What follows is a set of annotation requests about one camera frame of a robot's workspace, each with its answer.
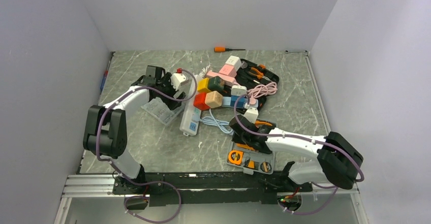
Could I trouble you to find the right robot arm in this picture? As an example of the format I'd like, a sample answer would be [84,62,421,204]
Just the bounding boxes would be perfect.
[229,115,364,191]

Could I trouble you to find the blue cube socket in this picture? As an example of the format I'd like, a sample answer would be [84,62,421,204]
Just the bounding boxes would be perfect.
[230,95,247,108]

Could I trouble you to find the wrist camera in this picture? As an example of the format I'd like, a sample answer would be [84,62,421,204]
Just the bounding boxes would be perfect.
[243,107,259,124]
[171,68,190,91]

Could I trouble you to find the red blue pen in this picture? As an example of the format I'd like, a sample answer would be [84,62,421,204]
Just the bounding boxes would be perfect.
[100,62,110,92]

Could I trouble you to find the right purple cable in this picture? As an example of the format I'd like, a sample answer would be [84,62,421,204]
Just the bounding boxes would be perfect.
[233,93,365,216]

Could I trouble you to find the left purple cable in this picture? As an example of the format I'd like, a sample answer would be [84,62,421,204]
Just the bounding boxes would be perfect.
[95,68,199,224]

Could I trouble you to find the orange pliers in grey case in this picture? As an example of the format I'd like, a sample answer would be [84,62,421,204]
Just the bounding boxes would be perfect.
[255,120,274,127]

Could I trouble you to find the beige cube socket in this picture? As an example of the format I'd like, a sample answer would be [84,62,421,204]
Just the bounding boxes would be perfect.
[205,91,223,108]

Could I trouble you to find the grey tool case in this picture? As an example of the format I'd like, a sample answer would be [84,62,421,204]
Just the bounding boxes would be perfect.
[226,140,275,175]

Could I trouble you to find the clear plastic parts box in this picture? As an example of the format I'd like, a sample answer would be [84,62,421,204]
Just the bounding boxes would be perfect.
[141,98,184,125]

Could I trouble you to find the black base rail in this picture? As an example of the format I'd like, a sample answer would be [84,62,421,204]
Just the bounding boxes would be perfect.
[112,171,313,207]

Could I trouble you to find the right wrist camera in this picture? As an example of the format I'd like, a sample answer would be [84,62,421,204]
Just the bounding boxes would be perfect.
[243,107,259,124]

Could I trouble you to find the yellow cube socket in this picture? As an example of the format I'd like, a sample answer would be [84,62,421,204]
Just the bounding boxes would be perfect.
[197,78,211,93]

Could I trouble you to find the white long power strip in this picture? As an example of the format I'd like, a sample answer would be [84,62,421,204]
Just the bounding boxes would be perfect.
[179,75,203,136]

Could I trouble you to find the light blue cable with plug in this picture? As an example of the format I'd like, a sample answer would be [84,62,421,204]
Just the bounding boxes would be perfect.
[200,108,235,136]

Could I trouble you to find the white cube socket small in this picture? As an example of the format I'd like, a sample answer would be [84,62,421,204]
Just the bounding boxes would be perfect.
[231,85,247,97]

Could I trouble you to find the pink coiled cable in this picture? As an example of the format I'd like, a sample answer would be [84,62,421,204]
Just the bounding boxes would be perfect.
[247,82,279,99]

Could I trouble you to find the orange tape measure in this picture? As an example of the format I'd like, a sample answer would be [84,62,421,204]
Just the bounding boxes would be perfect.
[228,150,244,166]

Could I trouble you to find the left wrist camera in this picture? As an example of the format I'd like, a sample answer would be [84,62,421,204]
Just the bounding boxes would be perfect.
[171,68,190,91]

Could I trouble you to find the dark green cube socket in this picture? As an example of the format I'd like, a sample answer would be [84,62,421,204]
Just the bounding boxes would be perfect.
[207,76,225,93]

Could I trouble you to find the light blue power strip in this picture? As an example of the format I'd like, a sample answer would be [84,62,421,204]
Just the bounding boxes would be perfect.
[222,97,248,109]

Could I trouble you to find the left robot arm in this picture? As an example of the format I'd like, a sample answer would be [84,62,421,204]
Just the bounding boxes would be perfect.
[83,66,194,194]

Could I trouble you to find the purple cable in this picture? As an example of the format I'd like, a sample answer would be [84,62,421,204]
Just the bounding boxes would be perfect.
[95,68,199,224]
[233,93,365,216]

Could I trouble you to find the orange pliers in black case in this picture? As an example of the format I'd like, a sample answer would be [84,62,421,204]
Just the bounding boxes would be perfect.
[249,67,268,80]

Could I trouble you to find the red cube socket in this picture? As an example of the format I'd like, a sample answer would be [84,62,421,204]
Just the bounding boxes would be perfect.
[193,92,210,111]

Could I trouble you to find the pink power strip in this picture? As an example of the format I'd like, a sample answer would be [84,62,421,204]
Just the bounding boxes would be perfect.
[205,71,239,86]

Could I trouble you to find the white cube socket top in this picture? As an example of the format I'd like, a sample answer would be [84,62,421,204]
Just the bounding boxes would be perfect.
[225,55,242,71]

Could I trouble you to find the orange handled screwdriver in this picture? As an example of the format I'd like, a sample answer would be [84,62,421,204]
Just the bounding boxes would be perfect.
[213,47,245,53]

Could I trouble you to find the black tool case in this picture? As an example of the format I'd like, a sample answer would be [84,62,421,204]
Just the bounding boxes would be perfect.
[235,58,280,89]

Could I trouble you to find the pink cube socket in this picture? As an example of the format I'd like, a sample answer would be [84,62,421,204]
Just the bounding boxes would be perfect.
[219,64,237,78]

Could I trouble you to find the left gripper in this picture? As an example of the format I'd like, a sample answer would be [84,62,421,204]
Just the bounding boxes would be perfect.
[157,73,186,110]

